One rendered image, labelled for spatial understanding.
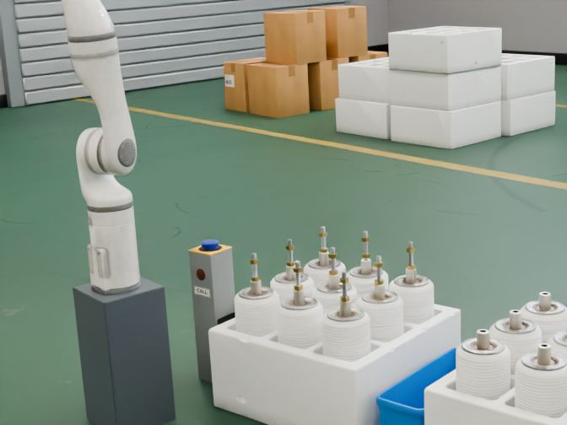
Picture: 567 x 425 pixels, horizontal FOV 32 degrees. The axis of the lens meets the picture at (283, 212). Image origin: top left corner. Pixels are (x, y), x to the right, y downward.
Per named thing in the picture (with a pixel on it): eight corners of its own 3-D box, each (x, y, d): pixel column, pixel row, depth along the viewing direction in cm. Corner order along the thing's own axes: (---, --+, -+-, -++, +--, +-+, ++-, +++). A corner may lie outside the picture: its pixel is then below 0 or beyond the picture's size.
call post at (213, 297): (219, 386, 226) (210, 255, 218) (197, 379, 231) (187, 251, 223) (240, 375, 232) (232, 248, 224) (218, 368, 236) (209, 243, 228)
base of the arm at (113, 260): (109, 297, 198) (100, 215, 194) (87, 287, 206) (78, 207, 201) (148, 286, 204) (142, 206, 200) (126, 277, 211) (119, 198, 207)
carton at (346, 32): (368, 54, 625) (366, 6, 617) (338, 58, 612) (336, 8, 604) (337, 52, 649) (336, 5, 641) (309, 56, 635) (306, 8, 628)
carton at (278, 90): (310, 113, 601) (307, 63, 594) (278, 118, 588) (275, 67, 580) (280, 108, 625) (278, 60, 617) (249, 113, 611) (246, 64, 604)
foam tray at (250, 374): (358, 456, 192) (355, 370, 187) (213, 406, 216) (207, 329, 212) (461, 385, 220) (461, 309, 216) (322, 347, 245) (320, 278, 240)
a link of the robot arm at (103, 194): (67, 131, 195) (77, 216, 199) (105, 133, 190) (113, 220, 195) (99, 123, 203) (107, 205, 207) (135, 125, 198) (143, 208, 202)
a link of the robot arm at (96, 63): (95, 42, 184) (57, 42, 188) (116, 182, 192) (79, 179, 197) (126, 34, 191) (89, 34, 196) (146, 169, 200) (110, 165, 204)
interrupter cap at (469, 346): (491, 360, 172) (491, 356, 172) (453, 350, 177) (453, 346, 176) (512, 346, 177) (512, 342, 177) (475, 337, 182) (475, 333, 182)
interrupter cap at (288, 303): (324, 302, 205) (324, 298, 204) (305, 314, 198) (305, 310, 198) (293, 297, 208) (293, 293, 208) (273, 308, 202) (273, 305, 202)
